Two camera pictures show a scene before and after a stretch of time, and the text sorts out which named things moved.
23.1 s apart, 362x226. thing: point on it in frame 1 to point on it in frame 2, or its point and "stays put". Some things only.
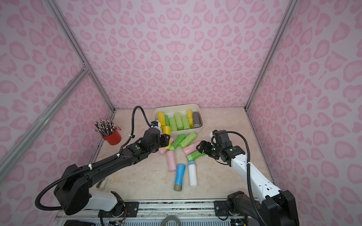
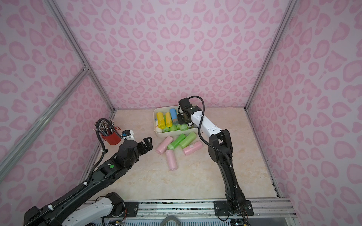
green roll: [180, 138] stays put
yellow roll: [160, 117] stays put
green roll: [193, 156] to [180, 119]
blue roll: [179, 177] to [174, 116]
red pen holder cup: [114, 138] stays put
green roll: [173, 124] stays put
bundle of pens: [106, 127] stays put
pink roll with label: [191, 149] stays put
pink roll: [172, 165] stays put
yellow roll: [167, 130] to [168, 119]
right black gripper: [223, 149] to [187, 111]
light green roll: [189, 139] stays put
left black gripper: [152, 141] to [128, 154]
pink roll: [162, 151] stays put
